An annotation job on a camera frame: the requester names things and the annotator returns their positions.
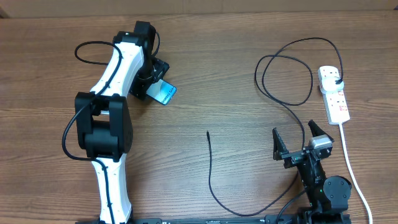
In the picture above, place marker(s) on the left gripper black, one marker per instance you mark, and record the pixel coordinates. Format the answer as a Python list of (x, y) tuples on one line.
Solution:
[(160, 66)]

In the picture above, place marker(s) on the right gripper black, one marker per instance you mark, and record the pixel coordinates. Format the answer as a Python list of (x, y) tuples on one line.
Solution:
[(292, 157)]

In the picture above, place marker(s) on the Samsung Galaxy smartphone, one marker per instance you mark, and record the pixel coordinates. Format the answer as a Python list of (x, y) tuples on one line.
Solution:
[(161, 92)]

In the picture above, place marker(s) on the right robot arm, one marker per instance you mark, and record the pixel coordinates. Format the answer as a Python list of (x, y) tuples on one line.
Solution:
[(328, 196)]

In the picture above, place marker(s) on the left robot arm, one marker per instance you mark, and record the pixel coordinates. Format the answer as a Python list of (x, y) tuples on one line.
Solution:
[(102, 118)]

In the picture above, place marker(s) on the white charger plug adapter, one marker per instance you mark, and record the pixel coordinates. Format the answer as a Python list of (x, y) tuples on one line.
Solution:
[(331, 84)]

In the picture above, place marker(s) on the white power strip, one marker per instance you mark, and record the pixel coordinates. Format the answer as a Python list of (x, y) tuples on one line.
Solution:
[(335, 103)]

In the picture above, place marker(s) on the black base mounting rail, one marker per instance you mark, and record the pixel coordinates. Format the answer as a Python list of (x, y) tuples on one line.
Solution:
[(211, 220)]

